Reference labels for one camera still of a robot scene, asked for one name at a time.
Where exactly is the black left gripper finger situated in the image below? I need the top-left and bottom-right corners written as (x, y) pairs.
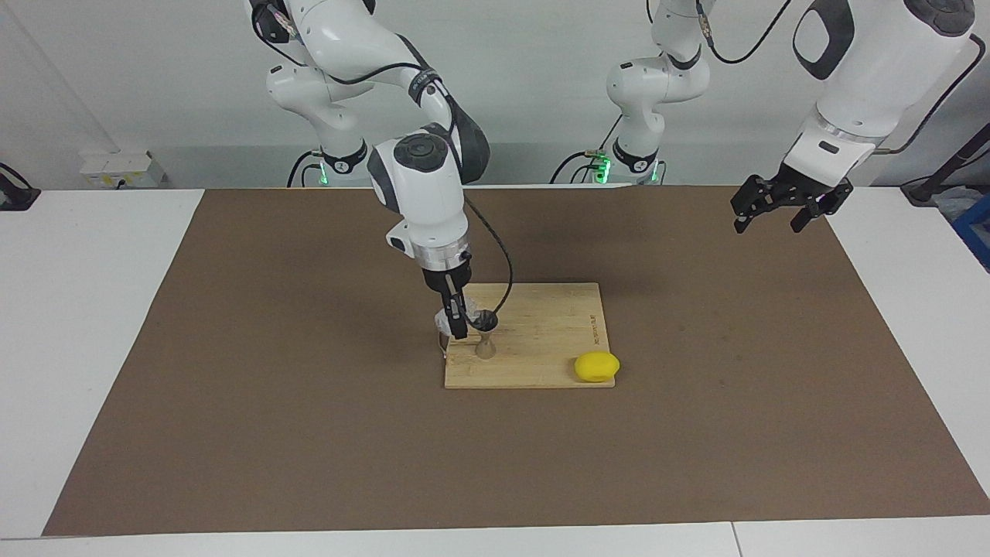
top-left (730, 176), bottom-right (783, 235)
top-left (790, 196), bottom-right (843, 234)

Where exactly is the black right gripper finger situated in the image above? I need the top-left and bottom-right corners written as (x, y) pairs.
top-left (442, 291), bottom-right (469, 340)

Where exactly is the steel double jigger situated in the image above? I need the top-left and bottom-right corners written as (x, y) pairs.
top-left (469, 309), bottom-right (500, 361)

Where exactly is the black stand leg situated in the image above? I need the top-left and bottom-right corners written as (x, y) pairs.
top-left (900, 120), bottom-right (990, 207)

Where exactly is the yellow lemon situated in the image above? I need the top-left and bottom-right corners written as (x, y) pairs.
top-left (573, 351), bottom-right (621, 384)

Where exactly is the blue storage box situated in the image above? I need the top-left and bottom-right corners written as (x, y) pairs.
top-left (952, 193), bottom-right (990, 273)

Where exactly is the brown table mat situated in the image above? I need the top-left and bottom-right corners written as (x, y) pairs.
top-left (42, 186), bottom-right (990, 538)

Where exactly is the black clamp base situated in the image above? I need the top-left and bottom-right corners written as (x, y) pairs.
top-left (0, 162), bottom-right (42, 212)

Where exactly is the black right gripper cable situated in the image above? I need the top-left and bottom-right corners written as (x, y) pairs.
top-left (251, 0), bottom-right (516, 315)

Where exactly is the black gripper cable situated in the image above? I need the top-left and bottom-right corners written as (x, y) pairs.
top-left (695, 0), bottom-right (989, 157)
top-left (251, 0), bottom-right (516, 315)

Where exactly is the bamboo cutting board with handle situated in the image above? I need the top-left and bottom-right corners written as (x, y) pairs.
top-left (439, 282), bottom-right (618, 391)

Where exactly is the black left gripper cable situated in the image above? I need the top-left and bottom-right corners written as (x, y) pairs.
top-left (695, 0), bottom-right (989, 157)

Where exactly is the black left base cable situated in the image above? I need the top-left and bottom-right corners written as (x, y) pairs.
top-left (550, 149), bottom-right (606, 186)

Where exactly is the black base cable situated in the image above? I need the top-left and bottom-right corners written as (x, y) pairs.
top-left (550, 149), bottom-right (606, 186)
top-left (285, 149), bottom-right (324, 189)

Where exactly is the black right base cable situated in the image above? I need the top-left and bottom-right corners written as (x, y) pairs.
top-left (285, 149), bottom-right (324, 189)

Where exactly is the white wall socket box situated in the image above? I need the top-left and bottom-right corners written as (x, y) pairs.
top-left (79, 150), bottom-right (168, 190)

